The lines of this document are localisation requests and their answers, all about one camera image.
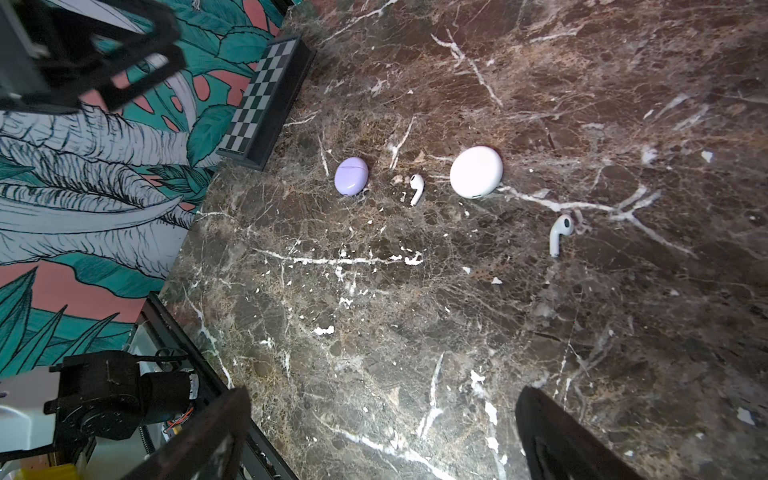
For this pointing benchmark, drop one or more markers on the white earbud on table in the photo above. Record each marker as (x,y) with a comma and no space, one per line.
(417,184)

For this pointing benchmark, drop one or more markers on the black white checkerboard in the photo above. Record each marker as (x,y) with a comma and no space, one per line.
(267,101)

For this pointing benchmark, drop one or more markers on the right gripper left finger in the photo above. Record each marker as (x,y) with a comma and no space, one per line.
(209,447)

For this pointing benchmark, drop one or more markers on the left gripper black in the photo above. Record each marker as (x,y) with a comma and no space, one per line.
(53,52)

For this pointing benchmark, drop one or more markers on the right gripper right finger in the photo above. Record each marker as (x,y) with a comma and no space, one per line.
(556,446)

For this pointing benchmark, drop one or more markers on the black mounting rail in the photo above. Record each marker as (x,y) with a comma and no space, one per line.
(260,459)

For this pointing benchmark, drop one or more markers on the purple earbud charging case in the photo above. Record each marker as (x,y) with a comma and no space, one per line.
(351,176)

